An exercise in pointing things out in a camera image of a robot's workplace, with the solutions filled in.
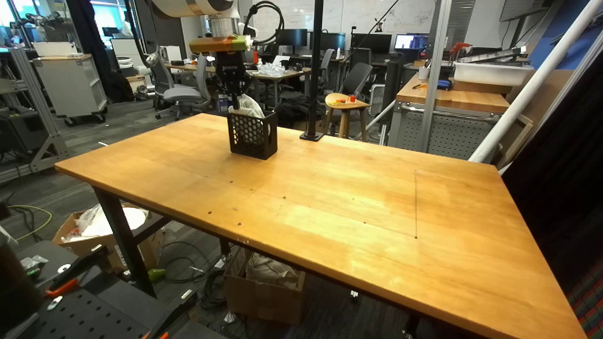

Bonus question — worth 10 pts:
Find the orange handled tool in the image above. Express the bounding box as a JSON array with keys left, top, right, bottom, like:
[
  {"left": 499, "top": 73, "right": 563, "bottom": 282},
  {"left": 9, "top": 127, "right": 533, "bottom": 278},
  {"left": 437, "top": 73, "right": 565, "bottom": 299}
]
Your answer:
[{"left": 41, "top": 272, "right": 85, "bottom": 301}]

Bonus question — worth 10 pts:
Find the brown cardboard box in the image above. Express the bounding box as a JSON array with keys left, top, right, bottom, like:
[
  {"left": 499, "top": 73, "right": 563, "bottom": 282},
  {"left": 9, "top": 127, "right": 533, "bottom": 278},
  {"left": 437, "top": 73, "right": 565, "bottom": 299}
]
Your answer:
[{"left": 222, "top": 248, "right": 309, "bottom": 325}]

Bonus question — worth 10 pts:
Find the grey office chair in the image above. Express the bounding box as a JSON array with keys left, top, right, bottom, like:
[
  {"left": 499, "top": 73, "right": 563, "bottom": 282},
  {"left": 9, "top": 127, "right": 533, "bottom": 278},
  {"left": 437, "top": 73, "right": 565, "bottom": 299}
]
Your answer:
[{"left": 141, "top": 50, "right": 213, "bottom": 122}]

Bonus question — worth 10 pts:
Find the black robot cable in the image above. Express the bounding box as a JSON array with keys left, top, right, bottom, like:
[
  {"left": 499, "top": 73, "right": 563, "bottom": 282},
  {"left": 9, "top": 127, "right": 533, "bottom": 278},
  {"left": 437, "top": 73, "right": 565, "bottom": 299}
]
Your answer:
[{"left": 241, "top": 0, "right": 286, "bottom": 46}]

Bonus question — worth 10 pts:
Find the round wooden stool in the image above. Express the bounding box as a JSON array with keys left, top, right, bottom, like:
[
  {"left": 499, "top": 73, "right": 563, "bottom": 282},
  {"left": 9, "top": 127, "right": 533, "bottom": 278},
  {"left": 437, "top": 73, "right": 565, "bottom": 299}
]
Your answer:
[{"left": 322, "top": 90, "right": 371, "bottom": 140}]

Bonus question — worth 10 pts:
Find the black vertical pole with base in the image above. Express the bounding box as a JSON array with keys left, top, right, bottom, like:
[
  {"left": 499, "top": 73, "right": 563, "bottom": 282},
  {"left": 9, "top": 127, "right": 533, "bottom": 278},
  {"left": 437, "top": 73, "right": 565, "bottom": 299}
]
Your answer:
[{"left": 298, "top": 0, "right": 328, "bottom": 142}]

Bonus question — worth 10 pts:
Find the black computer monitor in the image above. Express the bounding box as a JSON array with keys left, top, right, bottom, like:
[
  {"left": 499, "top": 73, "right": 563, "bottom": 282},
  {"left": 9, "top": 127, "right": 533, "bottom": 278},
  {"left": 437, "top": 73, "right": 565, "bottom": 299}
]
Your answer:
[
  {"left": 348, "top": 29, "right": 394, "bottom": 59},
  {"left": 275, "top": 26, "right": 311, "bottom": 52}
]

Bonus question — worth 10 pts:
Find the black perforated board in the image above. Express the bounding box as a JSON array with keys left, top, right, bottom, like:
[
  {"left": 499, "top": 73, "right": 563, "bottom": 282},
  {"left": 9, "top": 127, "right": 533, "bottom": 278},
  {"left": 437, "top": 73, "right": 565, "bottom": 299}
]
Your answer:
[{"left": 17, "top": 280, "right": 196, "bottom": 339}]

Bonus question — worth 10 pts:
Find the cardboard box with white bag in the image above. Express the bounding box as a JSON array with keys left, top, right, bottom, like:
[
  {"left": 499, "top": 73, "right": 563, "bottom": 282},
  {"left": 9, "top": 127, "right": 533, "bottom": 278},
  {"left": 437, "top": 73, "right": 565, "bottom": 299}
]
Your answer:
[{"left": 51, "top": 203, "right": 168, "bottom": 276}]

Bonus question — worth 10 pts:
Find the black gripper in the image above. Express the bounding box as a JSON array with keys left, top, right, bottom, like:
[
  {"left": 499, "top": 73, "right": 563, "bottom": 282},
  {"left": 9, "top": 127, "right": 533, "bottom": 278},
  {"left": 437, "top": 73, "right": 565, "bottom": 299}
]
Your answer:
[{"left": 215, "top": 50, "right": 249, "bottom": 114}]

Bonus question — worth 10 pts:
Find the blue board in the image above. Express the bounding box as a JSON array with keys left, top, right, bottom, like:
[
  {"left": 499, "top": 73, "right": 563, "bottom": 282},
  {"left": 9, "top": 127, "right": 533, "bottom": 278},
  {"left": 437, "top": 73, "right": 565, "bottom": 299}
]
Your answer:
[{"left": 526, "top": 0, "right": 603, "bottom": 71}]

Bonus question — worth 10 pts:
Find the black perforated plastic basket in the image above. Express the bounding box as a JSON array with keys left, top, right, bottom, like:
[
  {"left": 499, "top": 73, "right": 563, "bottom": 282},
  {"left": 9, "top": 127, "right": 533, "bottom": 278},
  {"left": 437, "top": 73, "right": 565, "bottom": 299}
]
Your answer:
[{"left": 224, "top": 105, "right": 281, "bottom": 161}]

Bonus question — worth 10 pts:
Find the grey vertical metal post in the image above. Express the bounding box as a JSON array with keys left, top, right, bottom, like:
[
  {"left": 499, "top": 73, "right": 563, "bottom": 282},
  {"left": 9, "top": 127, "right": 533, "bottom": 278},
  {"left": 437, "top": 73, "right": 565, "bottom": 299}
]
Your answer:
[{"left": 416, "top": 0, "right": 456, "bottom": 154}]

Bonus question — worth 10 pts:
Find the white plastic bin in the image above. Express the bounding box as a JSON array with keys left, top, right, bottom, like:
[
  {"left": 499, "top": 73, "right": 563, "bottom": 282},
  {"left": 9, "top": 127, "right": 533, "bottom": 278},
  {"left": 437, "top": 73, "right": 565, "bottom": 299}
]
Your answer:
[{"left": 450, "top": 59, "right": 537, "bottom": 88}]

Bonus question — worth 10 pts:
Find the open laptop with lit screen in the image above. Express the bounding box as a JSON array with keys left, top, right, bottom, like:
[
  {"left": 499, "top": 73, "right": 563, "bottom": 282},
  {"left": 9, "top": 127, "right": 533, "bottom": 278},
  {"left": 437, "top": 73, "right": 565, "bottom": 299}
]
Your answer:
[{"left": 392, "top": 31, "right": 431, "bottom": 56}]

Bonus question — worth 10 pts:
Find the black metal table leg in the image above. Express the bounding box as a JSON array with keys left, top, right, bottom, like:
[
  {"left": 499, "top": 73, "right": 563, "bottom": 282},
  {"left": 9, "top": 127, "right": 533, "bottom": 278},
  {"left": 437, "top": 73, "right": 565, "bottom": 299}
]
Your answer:
[{"left": 90, "top": 184, "right": 160, "bottom": 299}]

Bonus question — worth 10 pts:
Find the black cloth curtain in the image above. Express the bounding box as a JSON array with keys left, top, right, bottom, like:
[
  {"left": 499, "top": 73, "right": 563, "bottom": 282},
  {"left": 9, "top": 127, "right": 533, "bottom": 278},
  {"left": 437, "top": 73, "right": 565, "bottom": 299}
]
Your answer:
[{"left": 499, "top": 46, "right": 603, "bottom": 297}]

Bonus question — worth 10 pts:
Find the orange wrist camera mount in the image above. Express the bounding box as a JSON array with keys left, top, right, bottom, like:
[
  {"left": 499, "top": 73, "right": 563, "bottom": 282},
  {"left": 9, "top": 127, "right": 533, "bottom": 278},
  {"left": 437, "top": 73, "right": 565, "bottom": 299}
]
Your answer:
[{"left": 188, "top": 33, "right": 250, "bottom": 56}]

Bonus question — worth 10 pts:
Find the white diagonal pole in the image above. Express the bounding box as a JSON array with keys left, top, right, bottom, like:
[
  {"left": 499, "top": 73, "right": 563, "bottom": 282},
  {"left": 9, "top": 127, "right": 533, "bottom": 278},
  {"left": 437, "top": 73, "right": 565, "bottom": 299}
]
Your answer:
[{"left": 467, "top": 0, "right": 603, "bottom": 167}]

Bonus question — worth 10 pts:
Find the cluttered background desk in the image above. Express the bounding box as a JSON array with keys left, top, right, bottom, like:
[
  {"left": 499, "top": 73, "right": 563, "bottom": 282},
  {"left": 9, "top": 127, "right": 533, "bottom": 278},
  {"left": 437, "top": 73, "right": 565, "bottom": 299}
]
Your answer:
[{"left": 168, "top": 58, "right": 311, "bottom": 112}]

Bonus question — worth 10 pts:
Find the wooden workbench with perforated panel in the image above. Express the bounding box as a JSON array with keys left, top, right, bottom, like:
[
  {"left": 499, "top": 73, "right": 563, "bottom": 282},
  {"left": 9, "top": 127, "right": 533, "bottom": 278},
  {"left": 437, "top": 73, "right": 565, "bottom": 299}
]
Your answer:
[{"left": 382, "top": 71, "right": 514, "bottom": 161}]

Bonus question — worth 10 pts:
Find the grey metal shelf frame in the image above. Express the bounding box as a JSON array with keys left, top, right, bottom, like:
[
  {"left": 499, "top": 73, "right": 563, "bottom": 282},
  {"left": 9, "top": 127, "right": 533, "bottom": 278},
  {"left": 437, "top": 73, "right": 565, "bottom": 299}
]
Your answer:
[{"left": 0, "top": 44, "right": 71, "bottom": 186}]

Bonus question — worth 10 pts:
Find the colourful striped panel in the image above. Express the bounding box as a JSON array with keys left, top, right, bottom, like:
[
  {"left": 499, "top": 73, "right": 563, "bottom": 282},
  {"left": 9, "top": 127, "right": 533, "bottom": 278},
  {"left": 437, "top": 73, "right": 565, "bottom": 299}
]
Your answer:
[{"left": 565, "top": 253, "right": 603, "bottom": 339}]

